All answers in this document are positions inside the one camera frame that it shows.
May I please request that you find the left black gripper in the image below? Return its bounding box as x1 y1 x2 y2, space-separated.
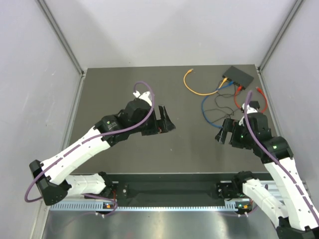
130 105 175 135

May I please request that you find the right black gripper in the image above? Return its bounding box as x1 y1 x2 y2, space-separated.
215 117 255 149

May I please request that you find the blue ethernet cable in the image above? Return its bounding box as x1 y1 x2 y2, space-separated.
201 81 234 129

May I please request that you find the yellow ethernet cable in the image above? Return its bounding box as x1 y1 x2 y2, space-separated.
183 68 228 96

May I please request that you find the black network switch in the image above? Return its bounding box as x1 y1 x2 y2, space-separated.
222 66 254 90

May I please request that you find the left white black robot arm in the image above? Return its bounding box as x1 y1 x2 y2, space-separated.
29 91 175 206

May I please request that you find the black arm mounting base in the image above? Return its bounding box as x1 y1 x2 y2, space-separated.
101 173 245 207

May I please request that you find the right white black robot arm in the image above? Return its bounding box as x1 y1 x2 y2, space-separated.
215 101 319 239

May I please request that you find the black power adapter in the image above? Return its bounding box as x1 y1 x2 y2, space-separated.
248 101 260 110

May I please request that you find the thin black power cord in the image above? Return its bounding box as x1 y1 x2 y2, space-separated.
205 84 250 123

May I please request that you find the red ethernet cable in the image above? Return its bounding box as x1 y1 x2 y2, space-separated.
233 86 269 113

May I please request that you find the grey slotted cable duct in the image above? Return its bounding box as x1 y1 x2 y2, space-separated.
49 201 252 212

